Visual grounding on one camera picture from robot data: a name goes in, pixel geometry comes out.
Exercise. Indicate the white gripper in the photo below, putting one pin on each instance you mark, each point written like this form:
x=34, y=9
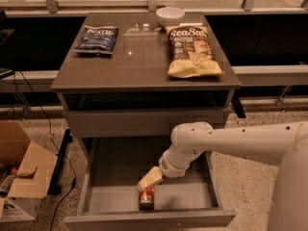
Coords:
x=166, y=166

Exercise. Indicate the red coke can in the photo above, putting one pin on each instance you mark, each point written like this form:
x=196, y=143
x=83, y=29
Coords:
x=147, y=199

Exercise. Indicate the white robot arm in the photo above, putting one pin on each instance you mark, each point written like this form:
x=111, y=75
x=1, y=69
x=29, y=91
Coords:
x=283, y=145

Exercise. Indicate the open grey middle drawer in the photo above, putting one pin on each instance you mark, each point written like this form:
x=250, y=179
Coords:
x=110, y=198

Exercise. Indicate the closed grey top drawer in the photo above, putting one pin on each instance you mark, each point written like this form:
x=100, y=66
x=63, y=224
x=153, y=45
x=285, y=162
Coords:
x=131, y=123

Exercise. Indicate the grey drawer cabinet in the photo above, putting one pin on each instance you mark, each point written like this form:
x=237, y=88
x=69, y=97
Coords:
x=135, y=76

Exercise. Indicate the black bar on floor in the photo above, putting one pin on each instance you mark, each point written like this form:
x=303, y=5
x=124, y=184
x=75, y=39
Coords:
x=54, y=187

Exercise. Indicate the open cardboard box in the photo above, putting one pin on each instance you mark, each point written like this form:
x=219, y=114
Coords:
x=32, y=167

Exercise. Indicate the yellow brown SeaSalt chip bag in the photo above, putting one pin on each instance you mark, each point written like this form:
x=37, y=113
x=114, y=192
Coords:
x=191, y=54

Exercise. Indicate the blue Kettle chip bag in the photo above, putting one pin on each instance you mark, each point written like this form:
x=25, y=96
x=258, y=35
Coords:
x=97, y=40

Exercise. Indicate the white bowl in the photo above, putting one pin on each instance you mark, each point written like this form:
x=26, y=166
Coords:
x=168, y=16

